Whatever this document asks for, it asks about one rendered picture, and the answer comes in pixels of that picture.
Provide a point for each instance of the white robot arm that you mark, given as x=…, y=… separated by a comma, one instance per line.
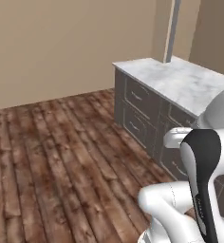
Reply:
x=167, y=202

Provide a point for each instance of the grey cabinet with marble top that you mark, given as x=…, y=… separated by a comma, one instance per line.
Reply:
x=180, y=79

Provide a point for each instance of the grey narrow drawer front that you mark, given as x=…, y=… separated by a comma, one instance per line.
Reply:
x=171, y=159
x=180, y=116

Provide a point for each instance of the grey wide drawer front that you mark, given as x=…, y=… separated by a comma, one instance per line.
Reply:
x=145, y=130
x=148, y=98

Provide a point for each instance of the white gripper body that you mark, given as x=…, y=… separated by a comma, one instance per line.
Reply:
x=174, y=137

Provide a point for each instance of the grey and white vertical post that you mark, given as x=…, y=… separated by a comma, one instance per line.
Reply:
x=171, y=28

